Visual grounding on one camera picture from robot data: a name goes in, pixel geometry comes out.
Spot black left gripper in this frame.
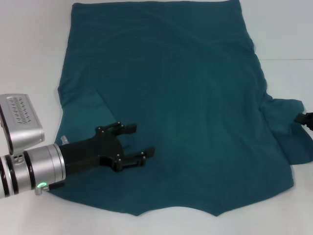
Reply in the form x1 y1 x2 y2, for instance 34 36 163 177
58 121 156 176

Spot blue t-shirt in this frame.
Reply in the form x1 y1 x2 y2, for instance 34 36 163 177
46 0 313 217

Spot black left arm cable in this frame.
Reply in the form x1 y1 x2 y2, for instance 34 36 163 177
35 181 66 196

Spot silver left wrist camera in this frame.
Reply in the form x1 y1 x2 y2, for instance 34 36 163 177
0 94 45 155

